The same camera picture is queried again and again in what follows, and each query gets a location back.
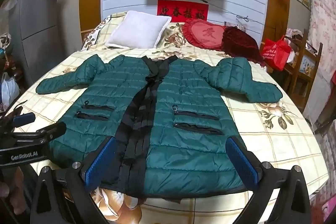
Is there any white plastic bag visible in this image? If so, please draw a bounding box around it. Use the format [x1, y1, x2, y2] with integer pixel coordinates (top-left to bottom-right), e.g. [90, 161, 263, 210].
[1, 72, 21, 109]

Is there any red wall banner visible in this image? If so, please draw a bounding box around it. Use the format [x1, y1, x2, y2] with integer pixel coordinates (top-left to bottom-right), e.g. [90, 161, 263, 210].
[157, 0, 209, 21]

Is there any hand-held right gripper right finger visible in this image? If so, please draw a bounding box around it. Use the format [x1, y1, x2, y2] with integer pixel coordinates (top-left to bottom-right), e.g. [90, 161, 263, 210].
[225, 136, 313, 224]

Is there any dark red velvet pillow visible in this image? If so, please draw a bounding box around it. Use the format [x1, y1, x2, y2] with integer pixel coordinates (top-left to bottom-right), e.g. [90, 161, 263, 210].
[222, 26, 267, 67]

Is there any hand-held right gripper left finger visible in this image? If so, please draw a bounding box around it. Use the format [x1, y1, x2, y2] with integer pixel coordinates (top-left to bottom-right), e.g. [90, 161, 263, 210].
[30, 136, 118, 224]

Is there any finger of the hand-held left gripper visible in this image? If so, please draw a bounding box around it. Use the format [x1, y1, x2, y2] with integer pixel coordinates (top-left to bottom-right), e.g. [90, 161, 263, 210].
[9, 122, 67, 146]
[12, 112, 36, 128]

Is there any white square pillow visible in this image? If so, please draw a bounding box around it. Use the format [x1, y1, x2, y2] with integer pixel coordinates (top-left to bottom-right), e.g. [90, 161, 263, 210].
[105, 10, 172, 49]

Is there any floral checked bedsheet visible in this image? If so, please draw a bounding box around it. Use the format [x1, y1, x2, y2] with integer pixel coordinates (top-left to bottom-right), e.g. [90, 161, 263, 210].
[5, 13, 330, 224]

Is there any black wall cable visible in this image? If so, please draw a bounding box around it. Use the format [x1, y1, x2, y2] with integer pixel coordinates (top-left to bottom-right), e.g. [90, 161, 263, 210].
[209, 2, 250, 23]

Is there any red shopping bag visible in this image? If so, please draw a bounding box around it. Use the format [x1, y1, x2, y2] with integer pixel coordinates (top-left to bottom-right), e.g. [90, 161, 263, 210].
[260, 35, 292, 72]

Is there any green puffer jacket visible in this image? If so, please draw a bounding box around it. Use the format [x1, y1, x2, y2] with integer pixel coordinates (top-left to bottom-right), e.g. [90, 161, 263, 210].
[35, 54, 283, 199]

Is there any grey refrigerator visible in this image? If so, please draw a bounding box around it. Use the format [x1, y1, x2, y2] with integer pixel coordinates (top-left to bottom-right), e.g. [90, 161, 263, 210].
[8, 0, 63, 88]

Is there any pink floral cloth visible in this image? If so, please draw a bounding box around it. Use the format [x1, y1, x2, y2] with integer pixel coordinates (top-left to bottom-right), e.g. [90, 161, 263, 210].
[308, 0, 336, 88]

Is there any red heart-shaped pillow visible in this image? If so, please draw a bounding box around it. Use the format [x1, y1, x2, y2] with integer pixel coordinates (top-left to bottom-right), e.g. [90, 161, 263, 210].
[182, 19, 227, 51]

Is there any wooden chair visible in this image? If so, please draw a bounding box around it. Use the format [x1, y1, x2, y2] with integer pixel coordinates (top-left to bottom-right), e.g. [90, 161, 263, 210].
[283, 28, 324, 112]

